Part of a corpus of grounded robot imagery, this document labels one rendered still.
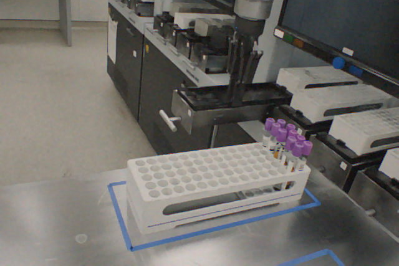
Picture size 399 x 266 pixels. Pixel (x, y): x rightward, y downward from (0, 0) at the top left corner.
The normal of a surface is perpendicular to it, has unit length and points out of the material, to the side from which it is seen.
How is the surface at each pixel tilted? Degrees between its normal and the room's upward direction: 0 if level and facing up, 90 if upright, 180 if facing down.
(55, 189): 0
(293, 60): 90
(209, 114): 90
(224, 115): 90
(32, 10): 90
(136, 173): 0
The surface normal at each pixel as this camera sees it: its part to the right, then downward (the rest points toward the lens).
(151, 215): 0.40, 0.48
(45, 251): 0.14, -0.87
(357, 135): -0.89, 0.10
